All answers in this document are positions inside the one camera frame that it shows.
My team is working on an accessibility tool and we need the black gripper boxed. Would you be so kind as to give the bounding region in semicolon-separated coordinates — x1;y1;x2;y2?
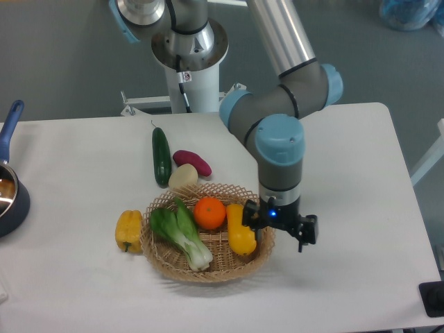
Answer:
242;198;318;253

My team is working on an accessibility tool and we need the yellow bell pepper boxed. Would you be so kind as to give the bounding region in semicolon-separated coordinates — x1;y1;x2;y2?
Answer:
114;210;142;254

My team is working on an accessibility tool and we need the white frame at right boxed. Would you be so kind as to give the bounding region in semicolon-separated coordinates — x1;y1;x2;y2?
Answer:
410;119;443;187

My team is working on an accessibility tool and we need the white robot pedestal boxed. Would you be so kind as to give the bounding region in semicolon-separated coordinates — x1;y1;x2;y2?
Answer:
121;60;248;117

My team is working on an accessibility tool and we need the dark green cucumber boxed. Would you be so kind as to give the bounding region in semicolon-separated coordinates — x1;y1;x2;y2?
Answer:
151;123;172;187

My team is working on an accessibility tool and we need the orange tangerine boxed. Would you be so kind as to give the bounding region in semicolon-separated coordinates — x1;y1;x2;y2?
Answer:
193;197;226;230

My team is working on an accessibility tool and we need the purple sweet potato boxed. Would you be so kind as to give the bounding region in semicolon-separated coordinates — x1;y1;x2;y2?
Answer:
173;150;212;177

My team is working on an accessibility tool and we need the blue saucepan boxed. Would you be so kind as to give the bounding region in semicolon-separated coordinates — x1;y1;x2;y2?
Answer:
1;100;31;237

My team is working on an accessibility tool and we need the yellow mango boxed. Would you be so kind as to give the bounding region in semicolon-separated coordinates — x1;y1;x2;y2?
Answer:
226;204;257;256

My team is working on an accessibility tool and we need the beige potato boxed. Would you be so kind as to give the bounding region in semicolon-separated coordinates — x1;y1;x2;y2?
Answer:
168;164;198;189

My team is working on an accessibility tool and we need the black device at edge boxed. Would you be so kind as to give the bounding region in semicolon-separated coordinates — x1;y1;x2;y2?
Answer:
418;281;443;318

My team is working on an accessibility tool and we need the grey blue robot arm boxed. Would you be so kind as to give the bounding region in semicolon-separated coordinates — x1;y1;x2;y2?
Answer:
109;1;343;246

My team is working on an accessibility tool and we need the blue plastic bag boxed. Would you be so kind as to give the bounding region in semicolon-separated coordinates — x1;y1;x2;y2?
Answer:
379;1;443;37

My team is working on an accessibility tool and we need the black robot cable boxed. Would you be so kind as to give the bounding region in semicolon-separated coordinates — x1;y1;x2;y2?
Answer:
174;54;193;114

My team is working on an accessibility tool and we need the woven bamboo basket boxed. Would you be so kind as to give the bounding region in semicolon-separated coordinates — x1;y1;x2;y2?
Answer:
140;183;275;282

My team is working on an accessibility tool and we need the green bok choy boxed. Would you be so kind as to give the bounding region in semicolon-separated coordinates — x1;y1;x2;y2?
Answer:
149;197;213;271

